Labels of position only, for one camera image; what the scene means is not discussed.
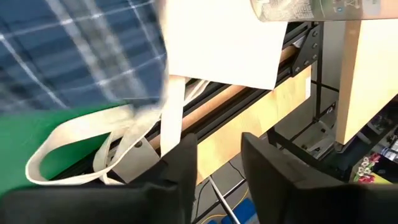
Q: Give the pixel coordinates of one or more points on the colourful printed item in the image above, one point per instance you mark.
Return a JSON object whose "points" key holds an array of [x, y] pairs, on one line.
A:
{"points": [[367, 171]]}

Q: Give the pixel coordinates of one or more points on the black desk leg frame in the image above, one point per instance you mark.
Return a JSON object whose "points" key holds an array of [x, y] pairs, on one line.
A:
{"points": [[292, 146]]}

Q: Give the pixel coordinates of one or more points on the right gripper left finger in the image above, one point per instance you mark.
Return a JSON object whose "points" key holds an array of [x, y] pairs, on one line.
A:
{"points": [[93, 205]]}

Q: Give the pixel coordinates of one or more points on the black aluminium table frame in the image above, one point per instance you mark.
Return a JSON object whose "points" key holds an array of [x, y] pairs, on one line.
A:
{"points": [[306, 46]]}

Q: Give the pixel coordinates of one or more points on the brown round rod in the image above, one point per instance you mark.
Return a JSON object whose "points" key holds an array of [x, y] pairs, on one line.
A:
{"points": [[211, 104]]}

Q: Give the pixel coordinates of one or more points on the blue plaid shirt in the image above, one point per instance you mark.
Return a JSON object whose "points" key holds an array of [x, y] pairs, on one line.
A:
{"points": [[62, 46]]}

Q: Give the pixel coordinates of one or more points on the blue floor object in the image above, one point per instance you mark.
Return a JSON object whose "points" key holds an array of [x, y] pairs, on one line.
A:
{"points": [[245, 210]]}

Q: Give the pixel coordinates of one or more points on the clear spray bottle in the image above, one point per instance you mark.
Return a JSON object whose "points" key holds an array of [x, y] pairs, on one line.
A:
{"points": [[311, 9]]}

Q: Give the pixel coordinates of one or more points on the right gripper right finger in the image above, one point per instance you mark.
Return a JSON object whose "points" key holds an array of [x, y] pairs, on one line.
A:
{"points": [[295, 202]]}

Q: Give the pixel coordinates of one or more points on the grey metal foot plate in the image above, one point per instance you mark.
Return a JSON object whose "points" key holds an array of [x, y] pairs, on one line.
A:
{"points": [[317, 137]]}

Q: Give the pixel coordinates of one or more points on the white tote bag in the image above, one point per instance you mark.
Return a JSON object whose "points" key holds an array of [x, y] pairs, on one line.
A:
{"points": [[217, 40]]}

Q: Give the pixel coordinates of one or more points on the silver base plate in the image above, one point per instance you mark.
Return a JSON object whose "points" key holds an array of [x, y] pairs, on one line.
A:
{"points": [[140, 161]]}

